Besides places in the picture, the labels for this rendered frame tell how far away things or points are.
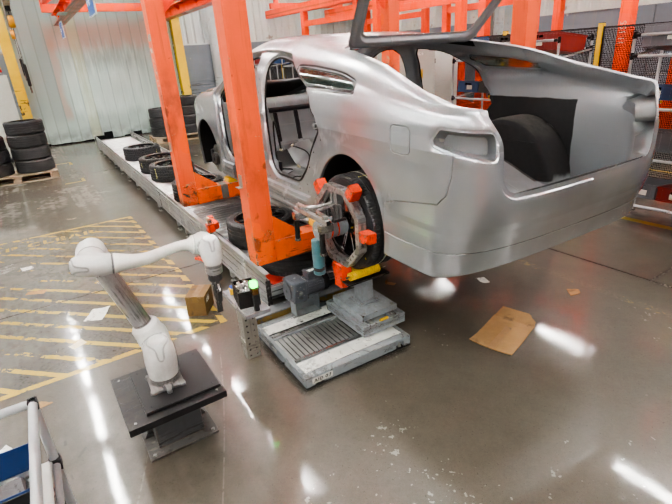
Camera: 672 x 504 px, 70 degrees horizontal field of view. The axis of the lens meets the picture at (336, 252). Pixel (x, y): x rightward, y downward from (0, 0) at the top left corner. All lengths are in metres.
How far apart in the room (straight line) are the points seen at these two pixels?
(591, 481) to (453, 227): 1.35
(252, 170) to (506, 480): 2.34
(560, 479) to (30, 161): 10.04
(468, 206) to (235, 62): 1.69
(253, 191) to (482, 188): 1.59
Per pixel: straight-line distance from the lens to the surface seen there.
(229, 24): 3.23
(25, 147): 10.84
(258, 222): 3.41
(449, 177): 2.43
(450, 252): 2.57
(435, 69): 7.64
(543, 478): 2.69
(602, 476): 2.79
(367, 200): 2.98
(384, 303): 3.49
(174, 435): 2.91
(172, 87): 5.10
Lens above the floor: 1.92
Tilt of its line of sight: 23 degrees down
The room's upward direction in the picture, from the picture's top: 4 degrees counter-clockwise
